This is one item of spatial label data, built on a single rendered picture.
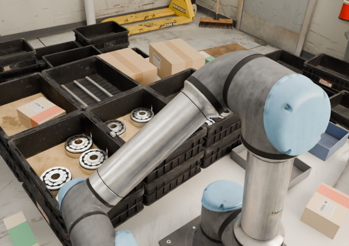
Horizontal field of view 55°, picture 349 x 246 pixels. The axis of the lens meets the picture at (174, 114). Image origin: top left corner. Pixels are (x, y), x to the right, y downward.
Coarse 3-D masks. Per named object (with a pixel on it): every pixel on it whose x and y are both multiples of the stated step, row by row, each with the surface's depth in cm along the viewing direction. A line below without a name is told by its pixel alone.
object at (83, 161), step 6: (90, 150) 123; (96, 150) 123; (102, 150) 123; (84, 156) 120; (102, 156) 120; (84, 162) 118; (96, 162) 118; (102, 162) 118; (90, 168) 115; (96, 168) 116
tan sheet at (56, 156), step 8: (64, 144) 130; (48, 152) 125; (56, 152) 125; (64, 152) 126; (32, 160) 122; (40, 160) 122; (48, 160) 122; (56, 160) 122; (64, 160) 122; (72, 160) 122; (40, 168) 119; (48, 168) 119; (72, 168) 119; (40, 176) 115; (72, 176) 116; (80, 176) 116; (88, 176) 116
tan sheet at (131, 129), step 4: (124, 116) 146; (128, 116) 146; (120, 120) 144; (128, 120) 144; (128, 124) 142; (128, 128) 139; (132, 128) 139; (136, 128) 140; (140, 128) 140; (128, 132) 137; (132, 132) 137; (136, 132) 138; (128, 136) 135
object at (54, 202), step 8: (80, 112) 130; (64, 120) 126; (40, 128) 121; (104, 128) 123; (16, 136) 117; (24, 136) 117; (8, 144) 114; (120, 144) 116; (16, 152) 110; (24, 160) 107; (24, 168) 107; (32, 168) 105; (32, 176) 102; (40, 184) 100; (48, 192) 99; (48, 200) 97; (56, 200) 95; (56, 208) 93
